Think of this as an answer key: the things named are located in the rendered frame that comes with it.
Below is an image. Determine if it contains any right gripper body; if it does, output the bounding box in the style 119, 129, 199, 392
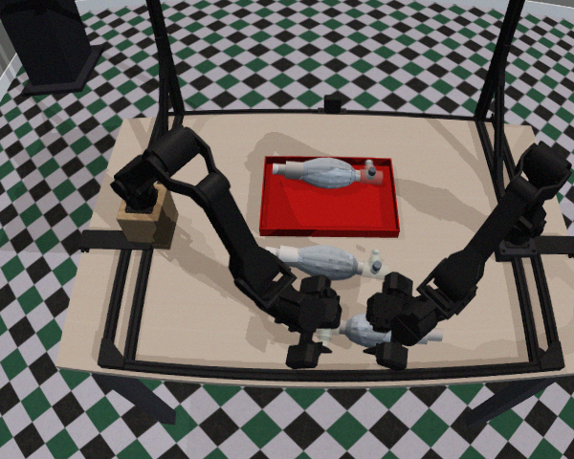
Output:
275, 274, 331, 369

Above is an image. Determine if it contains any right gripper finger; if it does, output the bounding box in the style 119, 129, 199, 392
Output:
316, 341, 332, 354

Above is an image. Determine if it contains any red tray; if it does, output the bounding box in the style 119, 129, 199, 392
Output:
259, 156, 400, 238

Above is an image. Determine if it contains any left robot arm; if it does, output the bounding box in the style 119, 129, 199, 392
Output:
365, 141, 572, 346

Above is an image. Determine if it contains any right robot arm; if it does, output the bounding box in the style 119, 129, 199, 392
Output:
110, 124, 342, 333

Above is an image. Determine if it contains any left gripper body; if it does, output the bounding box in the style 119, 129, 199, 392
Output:
376, 272, 416, 371

